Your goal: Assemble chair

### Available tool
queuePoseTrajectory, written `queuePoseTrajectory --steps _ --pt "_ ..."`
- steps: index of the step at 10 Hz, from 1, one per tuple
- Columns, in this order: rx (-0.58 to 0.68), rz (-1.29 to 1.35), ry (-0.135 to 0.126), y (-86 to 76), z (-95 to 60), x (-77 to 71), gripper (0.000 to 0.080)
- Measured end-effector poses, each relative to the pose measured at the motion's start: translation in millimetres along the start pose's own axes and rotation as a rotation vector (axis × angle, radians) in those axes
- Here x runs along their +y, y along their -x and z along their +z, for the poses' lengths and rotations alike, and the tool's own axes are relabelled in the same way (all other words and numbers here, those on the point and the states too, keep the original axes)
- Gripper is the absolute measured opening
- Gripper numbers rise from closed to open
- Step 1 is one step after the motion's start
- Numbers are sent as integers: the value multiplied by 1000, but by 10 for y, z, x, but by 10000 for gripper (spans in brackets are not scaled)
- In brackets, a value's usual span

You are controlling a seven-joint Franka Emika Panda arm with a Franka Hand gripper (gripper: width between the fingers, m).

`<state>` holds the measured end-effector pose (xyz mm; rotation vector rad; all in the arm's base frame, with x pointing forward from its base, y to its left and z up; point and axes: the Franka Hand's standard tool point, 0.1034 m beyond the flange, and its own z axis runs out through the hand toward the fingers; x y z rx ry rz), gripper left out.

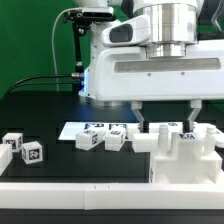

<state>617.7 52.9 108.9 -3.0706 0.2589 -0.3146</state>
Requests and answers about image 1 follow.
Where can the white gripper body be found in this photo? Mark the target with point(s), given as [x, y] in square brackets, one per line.
[126, 74]

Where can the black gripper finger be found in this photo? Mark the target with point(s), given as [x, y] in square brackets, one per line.
[136, 106]
[188, 124]

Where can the white chair seat with pegs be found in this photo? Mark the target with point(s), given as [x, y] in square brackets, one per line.
[184, 158]

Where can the white tagged cube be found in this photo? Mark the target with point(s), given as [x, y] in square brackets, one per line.
[15, 139]
[32, 152]

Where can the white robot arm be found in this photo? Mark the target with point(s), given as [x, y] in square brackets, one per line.
[156, 56]

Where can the white block chair part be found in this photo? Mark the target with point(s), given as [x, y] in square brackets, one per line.
[141, 142]

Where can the white marker sheet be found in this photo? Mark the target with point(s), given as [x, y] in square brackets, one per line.
[70, 129]

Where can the white chair back frame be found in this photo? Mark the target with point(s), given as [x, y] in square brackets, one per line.
[205, 131]

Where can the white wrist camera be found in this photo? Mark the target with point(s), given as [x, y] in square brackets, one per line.
[131, 32]

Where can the black camera on stand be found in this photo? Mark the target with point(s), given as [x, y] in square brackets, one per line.
[82, 18]

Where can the white left border rail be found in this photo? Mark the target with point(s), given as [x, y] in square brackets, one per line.
[5, 156]

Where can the white border rail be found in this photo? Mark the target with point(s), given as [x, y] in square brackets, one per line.
[5, 156]
[110, 196]

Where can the white front border rail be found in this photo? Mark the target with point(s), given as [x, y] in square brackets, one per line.
[110, 196]

